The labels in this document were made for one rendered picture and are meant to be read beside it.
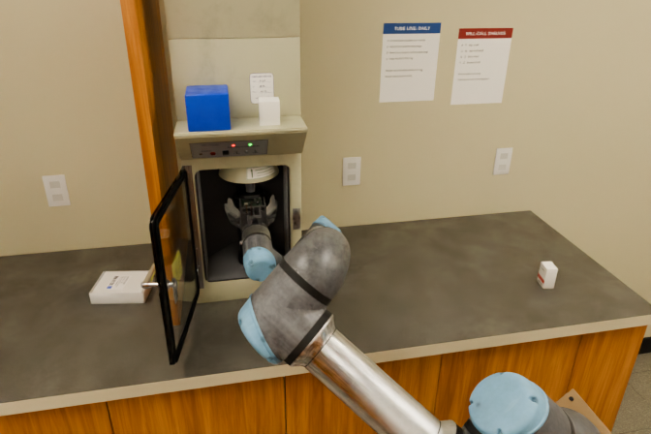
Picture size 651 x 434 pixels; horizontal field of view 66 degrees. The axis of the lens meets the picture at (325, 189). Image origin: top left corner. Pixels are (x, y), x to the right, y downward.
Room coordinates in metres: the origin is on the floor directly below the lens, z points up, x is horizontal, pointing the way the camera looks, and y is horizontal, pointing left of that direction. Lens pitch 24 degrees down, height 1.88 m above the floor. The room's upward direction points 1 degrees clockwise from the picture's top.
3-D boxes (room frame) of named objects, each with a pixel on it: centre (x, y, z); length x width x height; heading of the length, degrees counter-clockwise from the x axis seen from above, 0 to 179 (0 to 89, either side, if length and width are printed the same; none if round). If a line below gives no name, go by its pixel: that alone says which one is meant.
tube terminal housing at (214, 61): (1.40, 0.25, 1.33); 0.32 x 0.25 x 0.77; 102
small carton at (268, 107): (1.23, 0.14, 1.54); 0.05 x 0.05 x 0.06; 9
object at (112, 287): (1.29, 0.62, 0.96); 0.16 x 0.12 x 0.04; 92
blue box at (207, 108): (1.20, 0.29, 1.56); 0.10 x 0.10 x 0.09; 12
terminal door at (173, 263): (1.07, 0.37, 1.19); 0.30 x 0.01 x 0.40; 2
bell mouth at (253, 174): (1.37, 0.23, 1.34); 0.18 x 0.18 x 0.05
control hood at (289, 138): (1.22, 0.21, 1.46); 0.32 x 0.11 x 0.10; 102
